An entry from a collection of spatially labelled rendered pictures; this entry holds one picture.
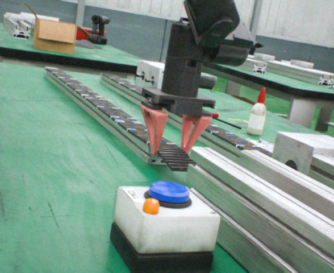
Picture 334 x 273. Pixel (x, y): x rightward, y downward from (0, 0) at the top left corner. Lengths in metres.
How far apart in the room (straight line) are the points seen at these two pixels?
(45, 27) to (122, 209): 2.27
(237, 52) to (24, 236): 0.44
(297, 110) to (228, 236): 2.68
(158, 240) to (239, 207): 0.11
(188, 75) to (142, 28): 11.22
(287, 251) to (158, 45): 11.69
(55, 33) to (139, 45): 9.31
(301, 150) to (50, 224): 0.38
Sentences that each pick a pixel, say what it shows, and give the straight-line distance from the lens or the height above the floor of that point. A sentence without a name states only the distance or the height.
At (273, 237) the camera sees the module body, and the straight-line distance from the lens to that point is 0.49.
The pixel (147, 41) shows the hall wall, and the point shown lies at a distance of 12.04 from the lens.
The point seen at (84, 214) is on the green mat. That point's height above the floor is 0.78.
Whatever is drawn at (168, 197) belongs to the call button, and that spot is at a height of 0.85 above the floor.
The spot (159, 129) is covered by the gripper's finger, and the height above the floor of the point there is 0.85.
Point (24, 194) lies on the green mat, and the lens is 0.65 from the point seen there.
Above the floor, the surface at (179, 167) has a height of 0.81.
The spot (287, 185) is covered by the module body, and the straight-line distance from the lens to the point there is 0.59.
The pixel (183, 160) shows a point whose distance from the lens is 0.78.
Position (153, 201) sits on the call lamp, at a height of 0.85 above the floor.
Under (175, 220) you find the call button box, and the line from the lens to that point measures 0.47.
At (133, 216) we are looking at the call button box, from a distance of 0.48.
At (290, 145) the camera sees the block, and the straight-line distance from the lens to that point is 0.78.
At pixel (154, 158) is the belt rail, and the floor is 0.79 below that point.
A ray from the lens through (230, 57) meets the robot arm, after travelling 0.81.
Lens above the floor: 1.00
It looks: 12 degrees down
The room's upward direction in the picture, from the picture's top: 10 degrees clockwise
